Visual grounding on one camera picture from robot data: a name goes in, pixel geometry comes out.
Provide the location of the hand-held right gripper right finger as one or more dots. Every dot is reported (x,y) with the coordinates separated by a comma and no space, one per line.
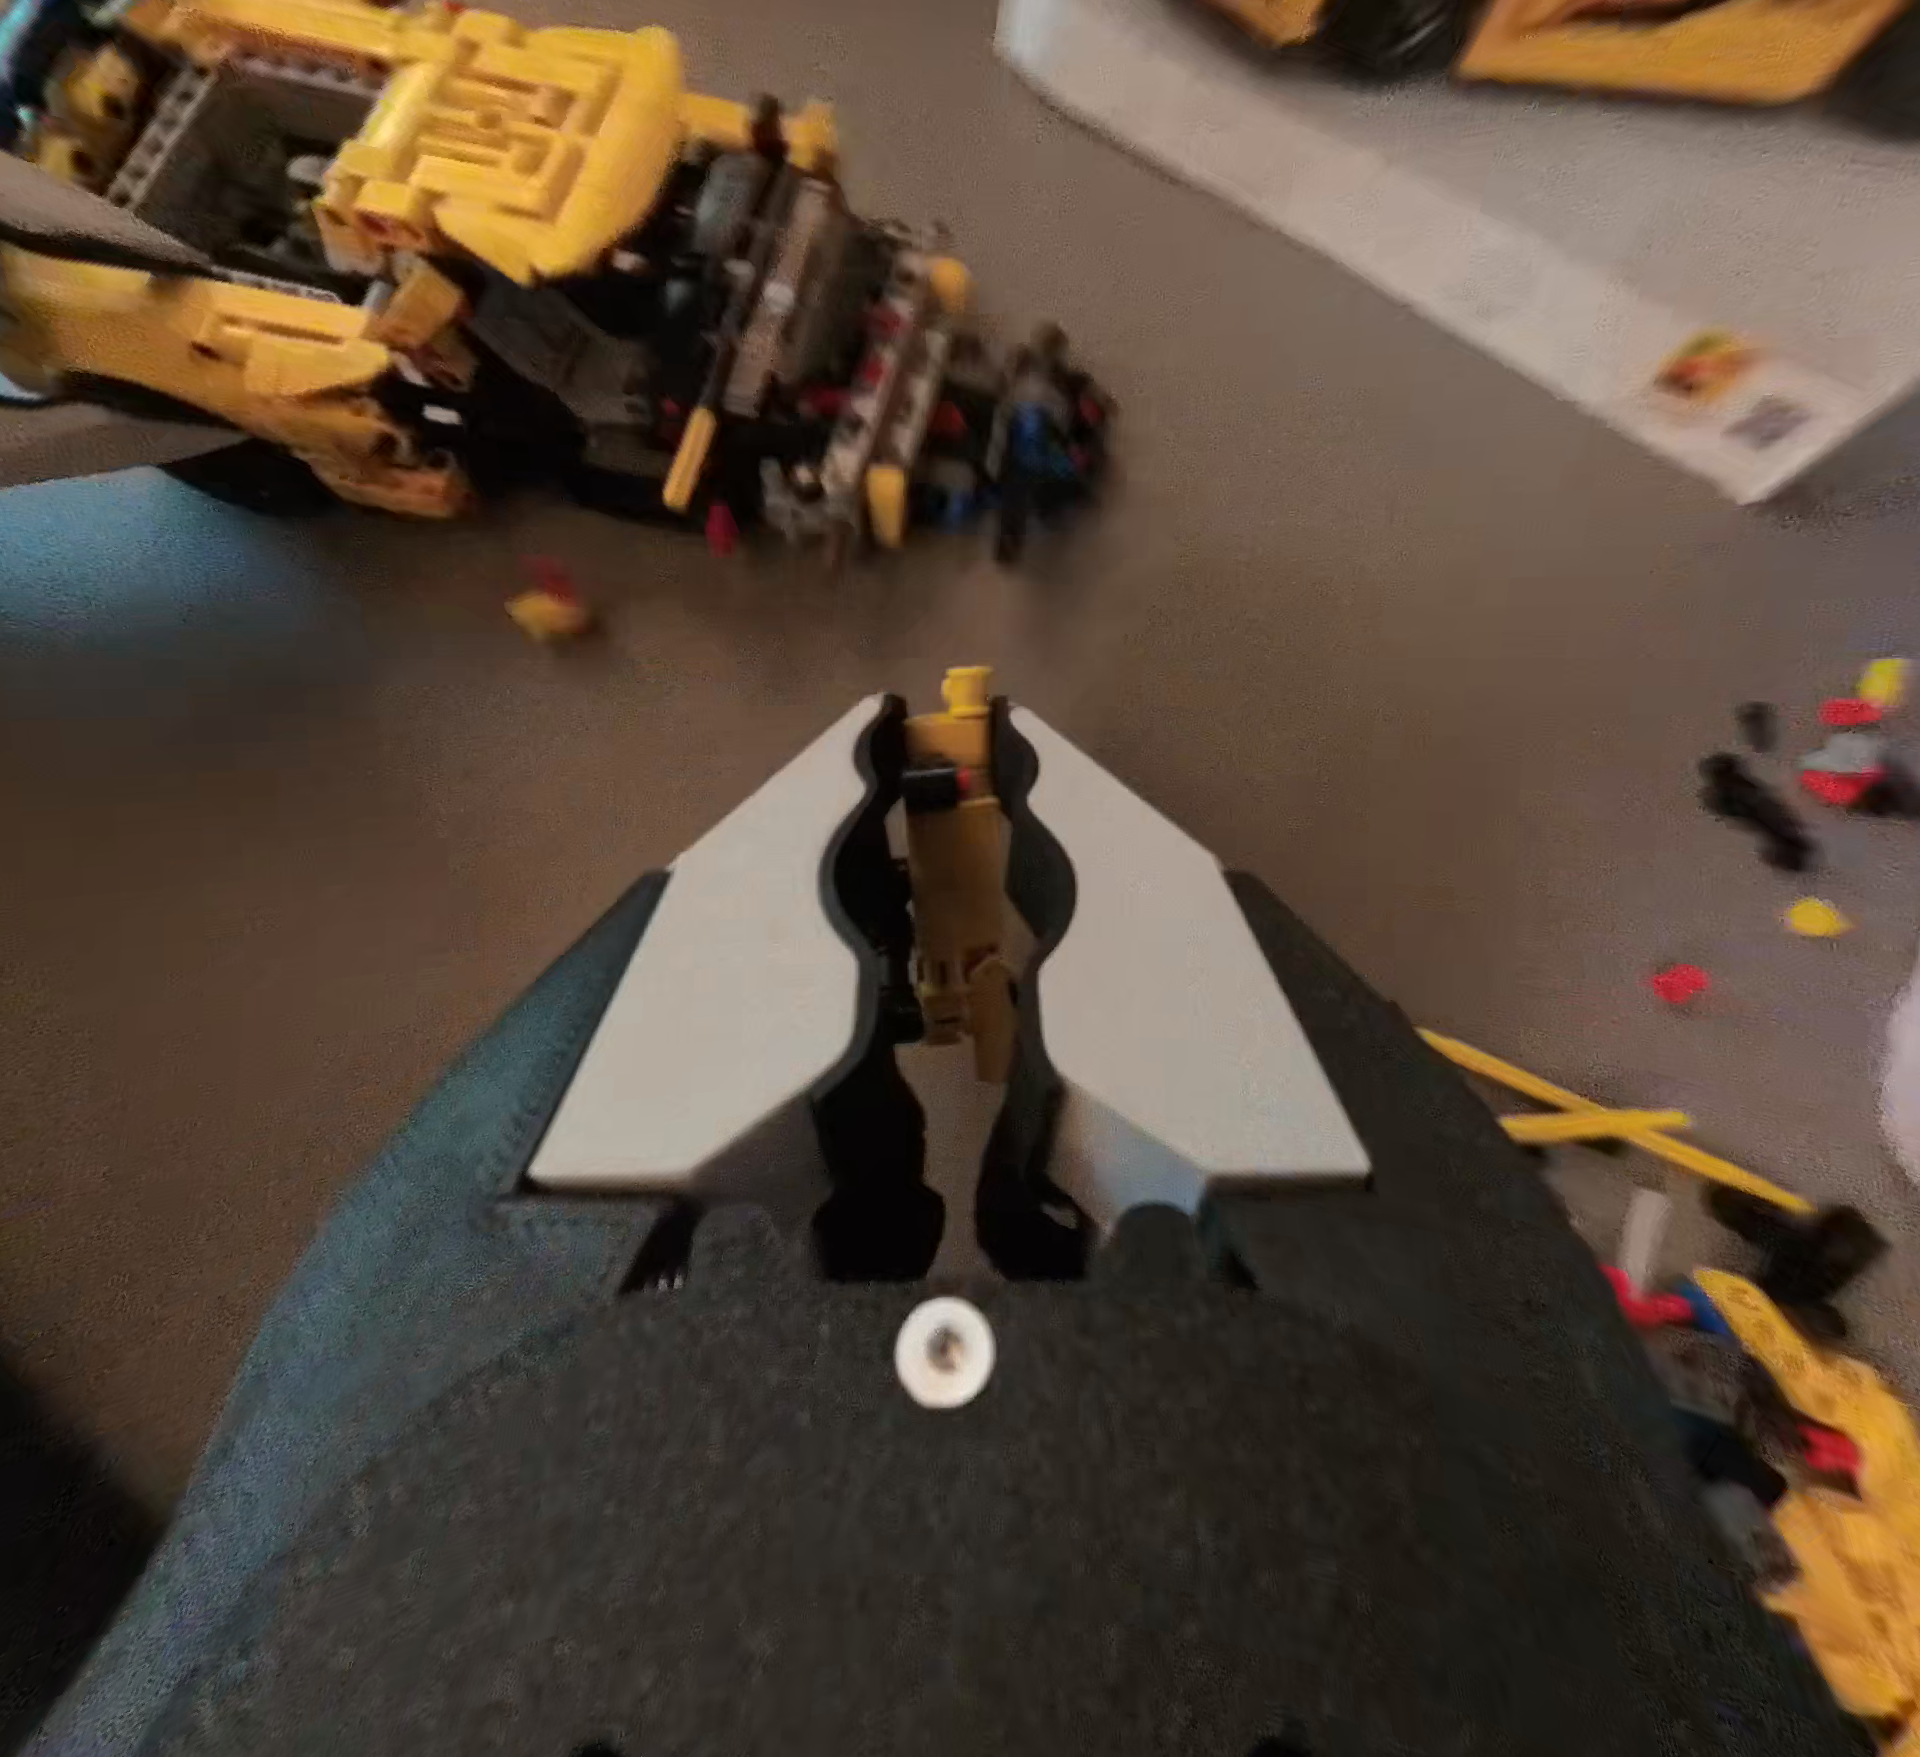
(1200,1038)

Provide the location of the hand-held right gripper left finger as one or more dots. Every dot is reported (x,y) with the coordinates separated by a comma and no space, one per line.
(707,1038)

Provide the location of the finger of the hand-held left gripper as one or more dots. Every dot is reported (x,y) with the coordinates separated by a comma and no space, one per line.
(58,211)
(90,444)

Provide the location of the yellow brick door assembly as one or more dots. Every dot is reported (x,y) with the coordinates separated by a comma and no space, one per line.
(959,859)

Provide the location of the yellow toy brick car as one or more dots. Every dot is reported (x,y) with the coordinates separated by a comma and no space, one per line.
(495,139)

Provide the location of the grey black brick chassis module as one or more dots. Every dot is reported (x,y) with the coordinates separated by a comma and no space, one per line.
(1034,438)

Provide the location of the yellow brick pile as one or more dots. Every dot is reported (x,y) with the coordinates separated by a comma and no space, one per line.
(1846,1533)

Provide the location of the grey desk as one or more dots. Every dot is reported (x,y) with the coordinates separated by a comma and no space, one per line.
(1350,586)

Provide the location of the yellow curved brick piece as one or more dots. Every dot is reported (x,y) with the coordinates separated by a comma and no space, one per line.
(1502,1069)

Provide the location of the small yellow red brick piece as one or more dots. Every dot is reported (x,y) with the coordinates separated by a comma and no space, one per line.
(549,611)

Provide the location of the scattered small brick pieces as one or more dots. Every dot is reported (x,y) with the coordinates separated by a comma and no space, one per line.
(1750,796)

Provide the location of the white printed paper bag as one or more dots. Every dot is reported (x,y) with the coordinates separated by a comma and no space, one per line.
(1907,1083)

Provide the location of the white instruction booklet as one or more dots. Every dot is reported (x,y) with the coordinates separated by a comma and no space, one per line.
(1502,228)

